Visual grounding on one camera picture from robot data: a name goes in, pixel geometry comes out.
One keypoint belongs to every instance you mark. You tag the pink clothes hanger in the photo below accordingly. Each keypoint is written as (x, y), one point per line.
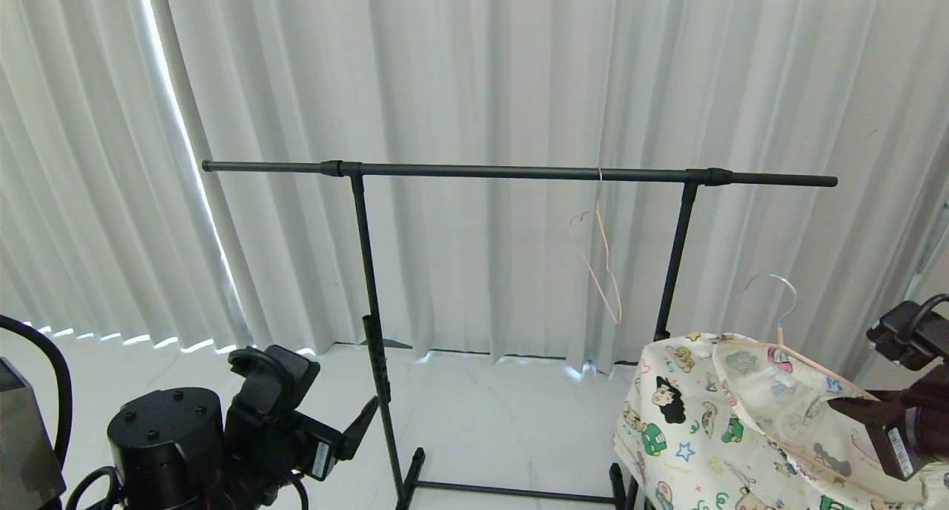
(618, 316)
(823, 369)

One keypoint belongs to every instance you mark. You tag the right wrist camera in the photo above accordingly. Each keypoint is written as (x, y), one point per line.
(904, 336)

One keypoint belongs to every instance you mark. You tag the white curtain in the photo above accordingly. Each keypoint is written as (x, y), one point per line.
(482, 73)

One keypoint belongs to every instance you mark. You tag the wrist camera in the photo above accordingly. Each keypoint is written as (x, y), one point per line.
(904, 336)
(278, 376)

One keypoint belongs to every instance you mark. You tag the cream printed garment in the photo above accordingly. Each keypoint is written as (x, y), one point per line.
(689, 436)

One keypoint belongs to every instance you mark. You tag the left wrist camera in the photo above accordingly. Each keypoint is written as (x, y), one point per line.
(278, 376)

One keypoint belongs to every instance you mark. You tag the black clothes rack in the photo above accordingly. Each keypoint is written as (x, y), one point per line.
(519, 172)

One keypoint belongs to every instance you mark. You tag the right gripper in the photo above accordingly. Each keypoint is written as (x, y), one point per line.
(927, 428)

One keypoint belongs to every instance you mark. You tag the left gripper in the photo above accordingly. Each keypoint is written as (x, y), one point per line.
(274, 451)

